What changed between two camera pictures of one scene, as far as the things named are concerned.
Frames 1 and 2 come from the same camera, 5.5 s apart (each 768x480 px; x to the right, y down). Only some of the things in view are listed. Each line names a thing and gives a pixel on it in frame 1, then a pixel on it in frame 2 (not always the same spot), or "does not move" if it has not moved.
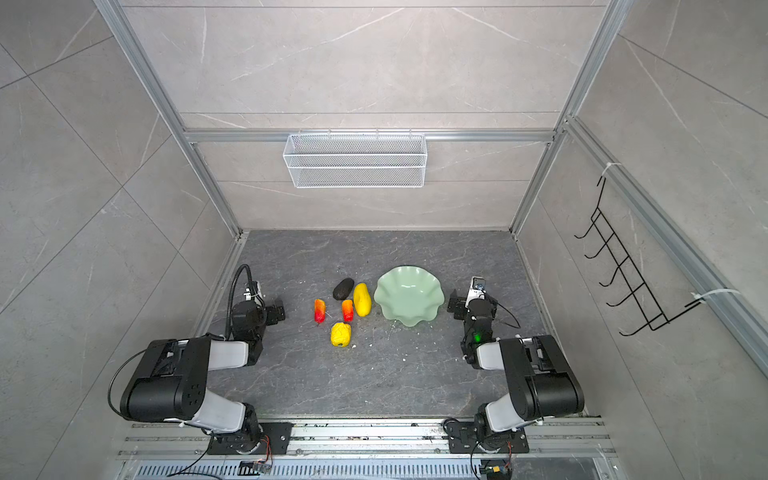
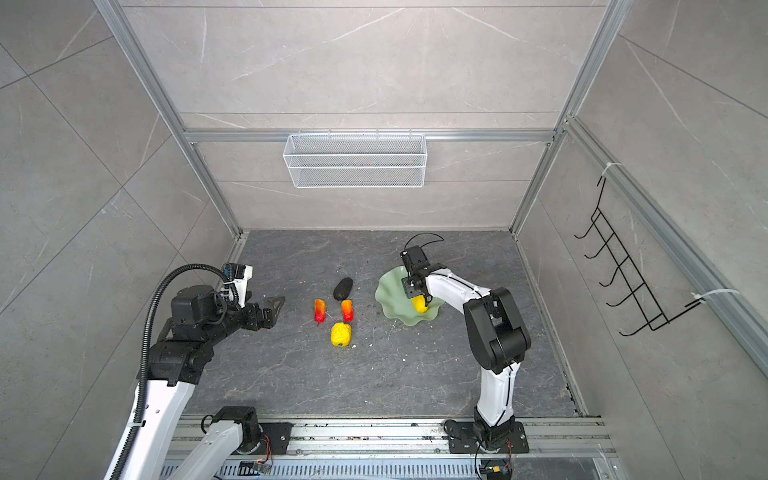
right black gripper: (460, 303) -> (410, 291)
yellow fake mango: (362, 300) -> (419, 303)
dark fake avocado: (343, 289) does not move
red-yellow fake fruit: (348, 310) does not move
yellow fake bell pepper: (340, 334) does not move
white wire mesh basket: (353, 161) does not move
